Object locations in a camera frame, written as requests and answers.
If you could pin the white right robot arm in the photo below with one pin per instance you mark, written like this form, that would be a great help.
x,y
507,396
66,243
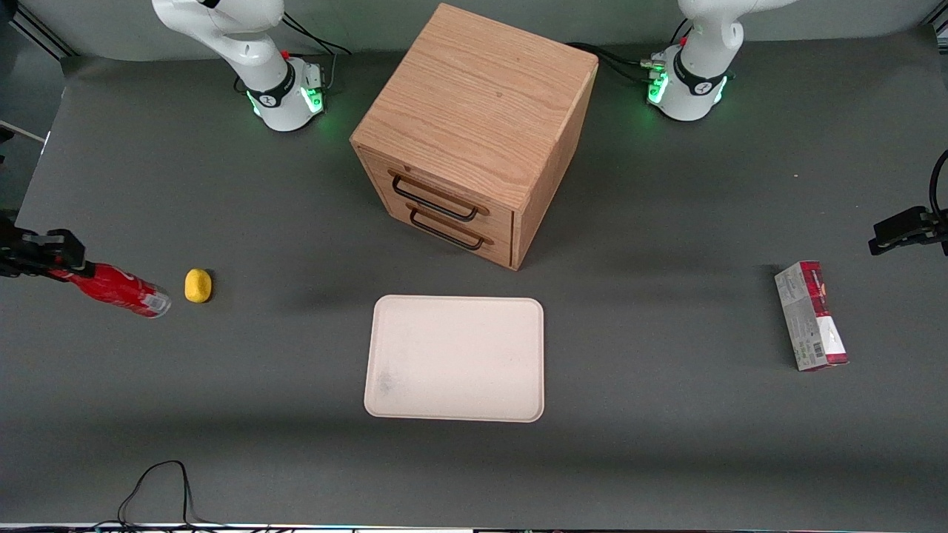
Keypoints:
x,y
255,52

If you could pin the beige rectangular tray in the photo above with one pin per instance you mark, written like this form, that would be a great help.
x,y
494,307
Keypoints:
x,y
455,359

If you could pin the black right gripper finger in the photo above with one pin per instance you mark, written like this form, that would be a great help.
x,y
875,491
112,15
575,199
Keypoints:
x,y
37,272
63,248

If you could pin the red and grey carton box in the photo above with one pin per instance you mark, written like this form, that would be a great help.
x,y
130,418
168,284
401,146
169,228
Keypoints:
x,y
811,318

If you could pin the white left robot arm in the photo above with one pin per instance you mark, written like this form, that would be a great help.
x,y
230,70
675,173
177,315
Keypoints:
x,y
700,81

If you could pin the dark grey table mat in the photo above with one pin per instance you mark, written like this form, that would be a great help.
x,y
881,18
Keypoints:
x,y
666,459

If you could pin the wooden drawer cabinet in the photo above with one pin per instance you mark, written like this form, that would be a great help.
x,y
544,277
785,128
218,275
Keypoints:
x,y
481,96

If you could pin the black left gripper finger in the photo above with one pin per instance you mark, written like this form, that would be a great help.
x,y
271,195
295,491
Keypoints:
x,y
900,242
903,222

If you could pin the black frame rail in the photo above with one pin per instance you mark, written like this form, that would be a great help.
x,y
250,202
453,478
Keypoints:
x,y
44,33

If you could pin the red coke bottle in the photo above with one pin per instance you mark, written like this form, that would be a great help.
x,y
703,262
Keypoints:
x,y
118,287

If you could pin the yellow lemon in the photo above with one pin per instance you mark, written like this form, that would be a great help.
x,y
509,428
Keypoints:
x,y
198,286

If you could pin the wooden drawer front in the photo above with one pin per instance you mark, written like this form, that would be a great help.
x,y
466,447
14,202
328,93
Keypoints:
x,y
452,194
489,250

